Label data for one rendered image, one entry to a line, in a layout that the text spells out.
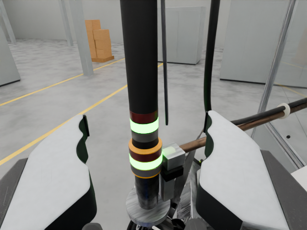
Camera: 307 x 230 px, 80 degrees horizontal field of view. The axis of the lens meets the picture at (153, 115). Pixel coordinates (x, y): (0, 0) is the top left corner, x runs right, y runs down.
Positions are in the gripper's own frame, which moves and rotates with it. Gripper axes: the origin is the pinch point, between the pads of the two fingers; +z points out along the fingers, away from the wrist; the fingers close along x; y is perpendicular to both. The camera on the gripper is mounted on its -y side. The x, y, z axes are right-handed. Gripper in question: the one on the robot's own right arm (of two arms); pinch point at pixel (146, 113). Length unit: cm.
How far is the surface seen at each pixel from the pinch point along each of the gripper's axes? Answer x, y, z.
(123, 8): -1.7, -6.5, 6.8
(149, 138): 0.1, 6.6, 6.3
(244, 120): 16.3, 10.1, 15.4
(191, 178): 16, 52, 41
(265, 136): 87, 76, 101
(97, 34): -201, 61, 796
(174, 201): 6.6, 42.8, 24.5
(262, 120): 20.9, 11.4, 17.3
